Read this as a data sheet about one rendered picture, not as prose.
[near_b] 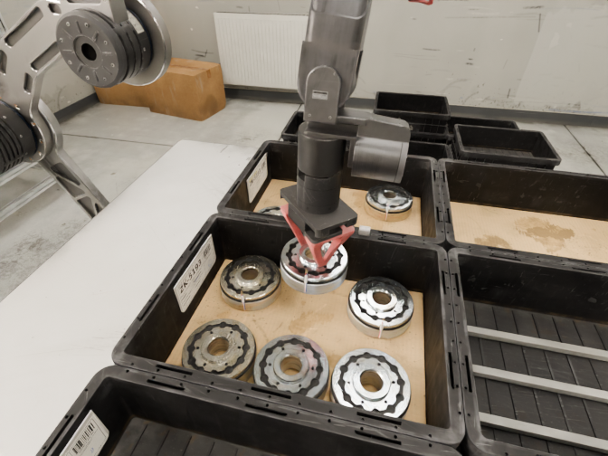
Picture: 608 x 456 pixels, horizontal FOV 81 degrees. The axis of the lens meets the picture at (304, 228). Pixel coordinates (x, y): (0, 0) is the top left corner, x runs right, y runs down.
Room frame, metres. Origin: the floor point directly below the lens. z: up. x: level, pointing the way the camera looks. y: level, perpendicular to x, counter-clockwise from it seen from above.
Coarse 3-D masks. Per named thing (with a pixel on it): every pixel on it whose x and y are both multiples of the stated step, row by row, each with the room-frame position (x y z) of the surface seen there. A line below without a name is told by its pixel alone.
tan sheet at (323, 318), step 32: (288, 288) 0.42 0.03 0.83; (192, 320) 0.35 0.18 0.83; (256, 320) 0.35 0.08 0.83; (288, 320) 0.35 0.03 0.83; (320, 320) 0.35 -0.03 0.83; (416, 320) 0.35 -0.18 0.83; (224, 352) 0.30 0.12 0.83; (416, 352) 0.30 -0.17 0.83; (416, 384) 0.25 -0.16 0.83; (416, 416) 0.21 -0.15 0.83
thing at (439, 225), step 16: (272, 144) 0.79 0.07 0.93; (288, 144) 0.78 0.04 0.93; (256, 160) 0.70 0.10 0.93; (416, 160) 0.71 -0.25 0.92; (432, 160) 0.70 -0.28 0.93; (240, 176) 0.63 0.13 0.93; (432, 176) 0.63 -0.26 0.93; (432, 192) 0.58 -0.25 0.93; (224, 208) 0.52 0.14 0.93; (416, 240) 0.44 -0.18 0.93; (432, 240) 0.44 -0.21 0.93
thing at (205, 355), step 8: (208, 336) 0.30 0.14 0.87; (216, 336) 0.30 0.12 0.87; (224, 336) 0.30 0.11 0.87; (232, 336) 0.30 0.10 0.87; (208, 344) 0.29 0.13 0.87; (232, 344) 0.29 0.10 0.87; (208, 352) 0.27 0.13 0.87; (232, 352) 0.27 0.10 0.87; (208, 360) 0.26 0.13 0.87; (216, 360) 0.26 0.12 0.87; (224, 360) 0.26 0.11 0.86
